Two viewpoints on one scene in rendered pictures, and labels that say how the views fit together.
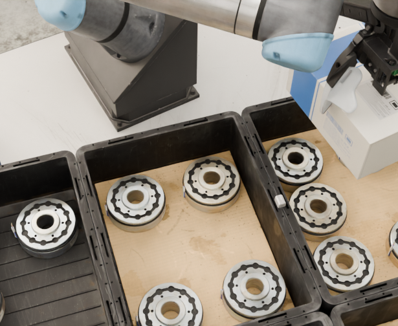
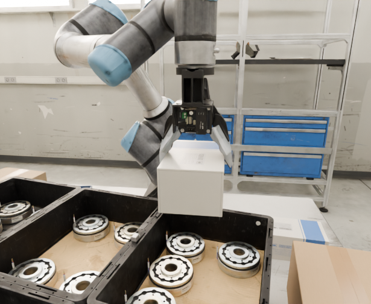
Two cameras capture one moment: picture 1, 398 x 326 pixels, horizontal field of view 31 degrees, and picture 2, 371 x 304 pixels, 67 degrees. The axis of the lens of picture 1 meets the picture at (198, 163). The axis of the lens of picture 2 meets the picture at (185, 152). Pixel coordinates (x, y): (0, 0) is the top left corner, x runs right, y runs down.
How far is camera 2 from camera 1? 0.87 m
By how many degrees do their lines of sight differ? 47
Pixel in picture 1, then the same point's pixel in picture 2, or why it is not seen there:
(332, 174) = (206, 265)
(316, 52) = (104, 55)
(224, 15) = (87, 48)
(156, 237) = (82, 246)
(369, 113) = (178, 160)
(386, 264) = not seen: outside the picture
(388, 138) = (175, 172)
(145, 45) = not seen: hidden behind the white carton
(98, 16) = (139, 147)
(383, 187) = (233, 288)
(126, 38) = (152, 167)
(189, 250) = (87, 259)
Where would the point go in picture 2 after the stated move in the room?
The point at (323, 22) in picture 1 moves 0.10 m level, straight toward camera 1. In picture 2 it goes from (116, 41) to (58, 38)
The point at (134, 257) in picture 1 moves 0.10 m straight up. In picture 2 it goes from (61, 248) to (56, 216)
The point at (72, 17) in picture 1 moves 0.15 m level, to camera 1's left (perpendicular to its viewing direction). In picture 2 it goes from (126, 142) to (102, 136)
